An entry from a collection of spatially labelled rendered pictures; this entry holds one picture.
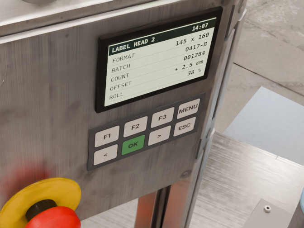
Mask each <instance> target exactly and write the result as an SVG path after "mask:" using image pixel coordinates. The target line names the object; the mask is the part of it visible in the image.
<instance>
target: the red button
mask: <svg viewBox="0 0 304 228"><path fill-rule="evenodd" d="M25 218H26V220H27V222H28V223H27V225H26V226H25V228H81V222H80V220H79V218H78V216H77V214H76V213H75V211H74V210H72V209H71V208H68V207H65V206H57V204H56V202H55V201H54V200H52V199H44V200H41V201H39V202H37V203H35V204H33V205H32V206H31V207H30V208H29V209H28V210H27V212H26V215H25Z"/></svg>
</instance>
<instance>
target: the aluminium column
mask: <svg viewBox="0 0 304 228"><path fill-rule="evenodd" d="M246 12H247V9H245V10H244V12H243V14H242V15H241V17H240V18H239V20H238V21H237V23H236V25H235V26H234V28H233V29H232V31H231V33H230V34H229V36H228V37H225V38H224V42H223V47H222V51H221V54H220V58H219V62H218V67H217V71H216V75H215V79H214V84H213V88H212V91H211V95H210V99H209V104H208V108H207V112H206V116H205V119H204V124H203V128H202V132H201V136H200V139H203V138H204V137H205V135H206V133H207V131H208V129H209V128H210V125H211V121H212V117H216V115H217V113H218V111H219V110H220V108H221V106H222V102H223V98H224V94H225V91H226V87H227V83H228V79H229V76H230V72H231V69H232V65H233V61H234V57H235V53H236V49H237V46H238V42H239V38H240V35H241V31H242V27H243V23H244V19H245V16H246ZM214 132H215V129H214V128H213V131H212V133H211V135H210V137H209V138H208V140H207V142H206V144H205V146H204V148H203V150H202V151H201V153H200V155H199V157H198V159H197V160H196V159H195V161H194V165H193V169H192V173H191V176H190V177H189V178H186V179H184V180H181V181H179V182H177V183H174V184H172V185H169V186H168V187H167V192H166V199H165V204H164V210H163V215H162V221H161V228H189V225H190V221H191V218H192V214H193V211H194V207H195V203H196V199H197V195H198V192H199V188H200V184H201V180H202V177H203V173H204V169H205V165H206V162H207V158H208V154H209V150H210V147H211V143H212V140H213V136H214ZM161 190H162V189H159V190H156V191H154V192H152V193H149V194H147V195H144V196H142V197H139V198H138V203H137V209H136V215H135V221H134V227H133V228H155V226H156V220H157V213H158V207H159V201H160V196H161Z"/></svg>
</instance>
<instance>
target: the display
mask: <svg viewBox="0 0 304 228"><path fill-rule="evenodd" d="M222 13H223V8H222V7H221V6H218V7H214V8H210V9H205V10H202V11H198V12H194V13H191V14H186V15H182V16H178V17H174V18H171V19H166V20H163V21H159V22H155V23H151V24H147V25H143V26H139V27H135V28H131V29H127V30H123V31H120V32H116V33H111V34H107V35H104V36H100V37H99V40H98V57H97V75H96V92H95V112H96V113H97V114H98V113H101V112H104V111H107V110H110V109H114V108H117V107H120V106H123V105H126V104H130V103H132V102H135V101H138V100H142V99H145V98H148V97H151V96H154V95H157V94H161V93H164V92H167V91H170V90H173V89H176V88H179V87H183V86H186V85H189V84H192V83H195V82H198V81H202V80H205V79H207V77H208V73H209V68H210V64H211V60H212V56H213V52H214V46H215V43H216V38H217V34H218V30H219V25H220V21H221V17H222Z"/></svg>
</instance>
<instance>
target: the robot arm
mask: <svg viewBox="0 0 304 228"><path fill-rule="evenodd" d="M288 228H304V187H303V189H302V193H301V196H300V200H299V203H298V205H297V207H296V209H295V212H294V214H293V216H292V219H291V221H290V223H289V226H288Z"/></svg>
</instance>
